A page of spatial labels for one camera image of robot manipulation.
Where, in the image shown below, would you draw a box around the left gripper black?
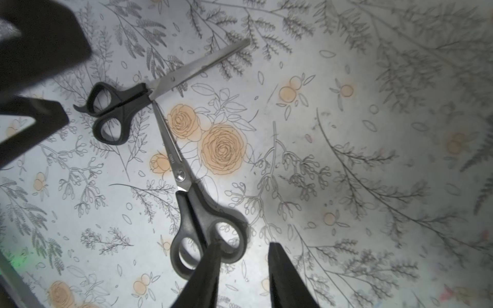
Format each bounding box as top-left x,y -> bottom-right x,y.
1,1 -> 92,167

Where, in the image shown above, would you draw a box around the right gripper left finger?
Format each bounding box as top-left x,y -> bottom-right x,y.
172,242 -> 222,308

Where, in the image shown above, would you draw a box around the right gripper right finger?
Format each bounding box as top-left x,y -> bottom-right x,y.
268,243 -> 319,308

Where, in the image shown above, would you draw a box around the small black scissors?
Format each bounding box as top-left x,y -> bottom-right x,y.
152,102 -> 247,280

